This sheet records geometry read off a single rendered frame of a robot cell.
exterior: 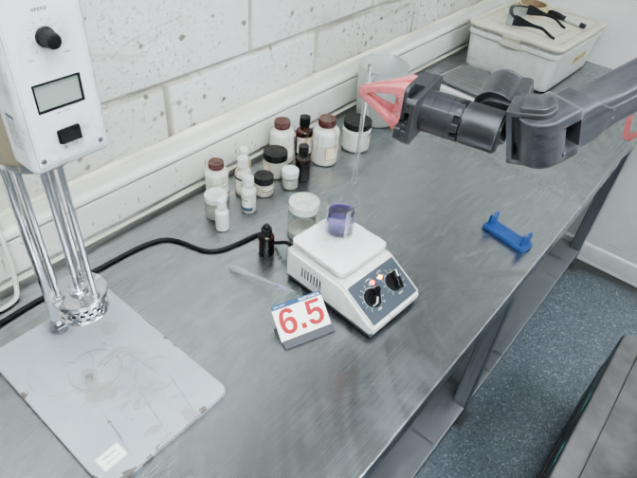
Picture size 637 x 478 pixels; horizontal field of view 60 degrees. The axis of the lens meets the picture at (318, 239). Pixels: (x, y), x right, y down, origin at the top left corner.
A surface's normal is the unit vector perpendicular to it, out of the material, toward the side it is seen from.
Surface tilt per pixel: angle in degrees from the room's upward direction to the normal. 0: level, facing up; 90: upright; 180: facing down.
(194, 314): 0
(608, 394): 0
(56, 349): 1
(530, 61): 94
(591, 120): 86
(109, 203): 90
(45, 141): 90
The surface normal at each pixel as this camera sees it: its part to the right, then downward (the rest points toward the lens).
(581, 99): -0.22, -0.65
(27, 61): 0.77, 0.46
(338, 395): 0.07, -0.76
